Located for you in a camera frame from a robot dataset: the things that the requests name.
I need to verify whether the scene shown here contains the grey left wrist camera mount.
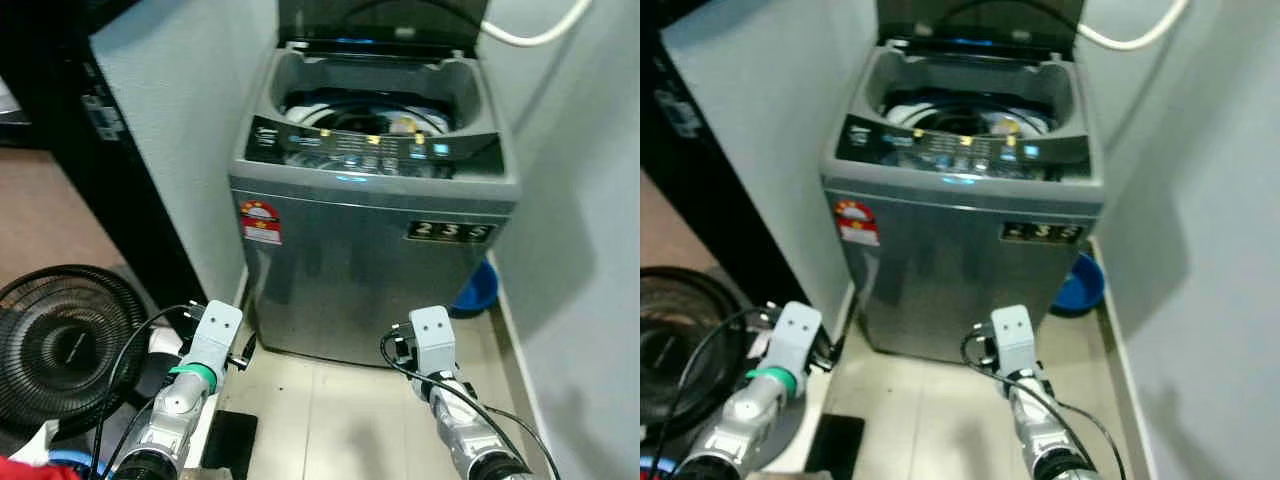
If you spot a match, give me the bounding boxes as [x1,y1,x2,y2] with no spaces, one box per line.
[764,301,824,377]
[184,299,245,377]

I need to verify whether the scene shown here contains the black floor fan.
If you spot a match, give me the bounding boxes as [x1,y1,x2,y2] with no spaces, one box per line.
[0,264,153,433]
[640,265,743,443]

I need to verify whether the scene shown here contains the white water hose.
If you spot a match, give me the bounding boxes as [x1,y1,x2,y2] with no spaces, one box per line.
[1077,0,1194,52]
[479,0,594,49]

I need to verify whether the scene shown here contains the red cloth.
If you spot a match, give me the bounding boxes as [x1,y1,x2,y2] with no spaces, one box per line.
[0,455,83,480]

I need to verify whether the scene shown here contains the black number label sticker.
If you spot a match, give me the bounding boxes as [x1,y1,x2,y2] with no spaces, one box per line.
[404,219,499,245]
[999,219,1087,245]

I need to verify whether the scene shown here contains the dark tinted washer lid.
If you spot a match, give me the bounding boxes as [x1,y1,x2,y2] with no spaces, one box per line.
[876,0,1089,57]
[275,0,491,57]

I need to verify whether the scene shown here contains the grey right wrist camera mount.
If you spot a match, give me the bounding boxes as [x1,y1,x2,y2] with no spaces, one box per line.
[989,305,1037,377]
[407,306,458,377]

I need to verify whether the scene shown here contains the black floor mat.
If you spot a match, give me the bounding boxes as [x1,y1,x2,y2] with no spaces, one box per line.
[804,414,867,480]
[199,409,260,480]

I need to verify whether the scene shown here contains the red energy label sticker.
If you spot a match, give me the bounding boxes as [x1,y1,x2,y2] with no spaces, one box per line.
[834,199,882,248]
[237,199,284,247]

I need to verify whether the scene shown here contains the grey top-load washing machine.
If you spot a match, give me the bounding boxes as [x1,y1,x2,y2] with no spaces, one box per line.
[822,0,1107,364]
[228,0,521,367]

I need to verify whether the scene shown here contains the blue plastic basin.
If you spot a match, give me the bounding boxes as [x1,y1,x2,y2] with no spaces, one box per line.
[1049,252,1107,317]
[449,258,500,317]

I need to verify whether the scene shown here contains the white cloth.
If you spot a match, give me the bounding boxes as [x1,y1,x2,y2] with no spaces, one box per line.
[0,420,63,467]

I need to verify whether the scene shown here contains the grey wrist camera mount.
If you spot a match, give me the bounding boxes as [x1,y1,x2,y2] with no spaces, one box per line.
[184,299,245,377]
[764,301,824,377]
[989,305,1037,377]
[407,306,458,377]

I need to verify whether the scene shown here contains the green left wrist ring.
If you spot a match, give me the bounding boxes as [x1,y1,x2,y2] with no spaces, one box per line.
[166,363,219,395]
[744,365,807,397]

